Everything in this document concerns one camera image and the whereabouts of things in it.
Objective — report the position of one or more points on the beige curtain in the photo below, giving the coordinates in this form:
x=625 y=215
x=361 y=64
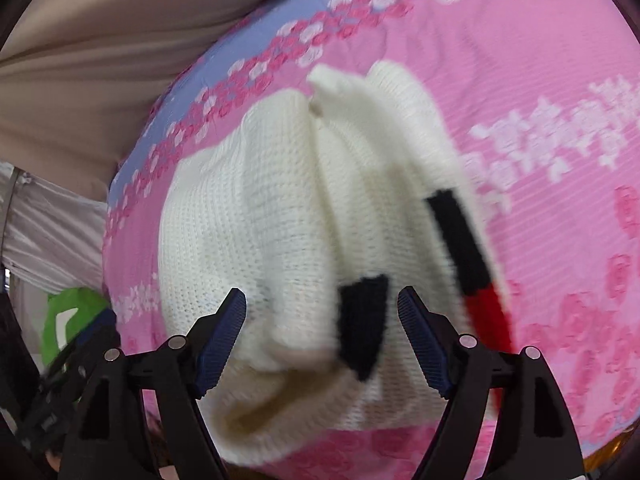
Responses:
x=79 y=77

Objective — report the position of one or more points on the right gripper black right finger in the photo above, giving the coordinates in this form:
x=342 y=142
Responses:
x=534 y=436

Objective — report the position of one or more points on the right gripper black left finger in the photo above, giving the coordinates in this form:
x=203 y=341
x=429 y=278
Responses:
x=109 y=437

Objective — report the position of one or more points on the white grey striped cloth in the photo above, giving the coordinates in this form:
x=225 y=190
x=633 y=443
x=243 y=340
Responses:
x=51 y=238

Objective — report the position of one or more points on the pink floral bed sheet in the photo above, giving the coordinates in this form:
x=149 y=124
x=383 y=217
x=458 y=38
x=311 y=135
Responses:
x=541 y=100

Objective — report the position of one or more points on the green white bag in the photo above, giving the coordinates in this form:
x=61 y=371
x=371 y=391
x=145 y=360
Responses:
x=68 y=313

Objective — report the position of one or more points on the white knit sweater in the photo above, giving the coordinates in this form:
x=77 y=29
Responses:
x=321 y=206

